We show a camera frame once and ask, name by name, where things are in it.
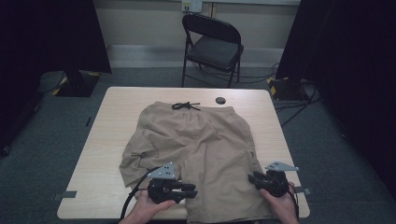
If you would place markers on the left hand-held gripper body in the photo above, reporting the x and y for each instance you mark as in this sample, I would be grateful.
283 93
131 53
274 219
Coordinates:
160 186

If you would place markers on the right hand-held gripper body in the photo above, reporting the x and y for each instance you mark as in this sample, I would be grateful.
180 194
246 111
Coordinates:
276 183

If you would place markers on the beige shorts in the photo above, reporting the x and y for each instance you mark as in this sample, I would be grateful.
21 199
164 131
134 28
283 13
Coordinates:
205 146

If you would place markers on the person's right hand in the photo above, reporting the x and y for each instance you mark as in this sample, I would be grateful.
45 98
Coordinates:
280 205

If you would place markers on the person's left hand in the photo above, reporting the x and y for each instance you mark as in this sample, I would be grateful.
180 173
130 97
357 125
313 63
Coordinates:
146 207

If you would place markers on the grey tape strip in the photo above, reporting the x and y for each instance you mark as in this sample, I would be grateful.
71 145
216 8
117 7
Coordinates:
304 190
64 195

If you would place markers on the black table grommet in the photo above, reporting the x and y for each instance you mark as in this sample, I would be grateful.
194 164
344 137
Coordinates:
220 100

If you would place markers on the black stand base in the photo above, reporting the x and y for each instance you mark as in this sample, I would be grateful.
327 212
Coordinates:
77 85
286 88

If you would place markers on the black folding chair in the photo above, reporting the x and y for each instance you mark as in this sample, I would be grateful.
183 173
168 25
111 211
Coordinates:
214 49

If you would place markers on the dark curtain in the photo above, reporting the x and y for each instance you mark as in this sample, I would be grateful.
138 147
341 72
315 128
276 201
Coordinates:
46 46
351 62

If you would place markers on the white wall socket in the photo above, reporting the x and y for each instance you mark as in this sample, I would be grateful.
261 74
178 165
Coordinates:
191 5

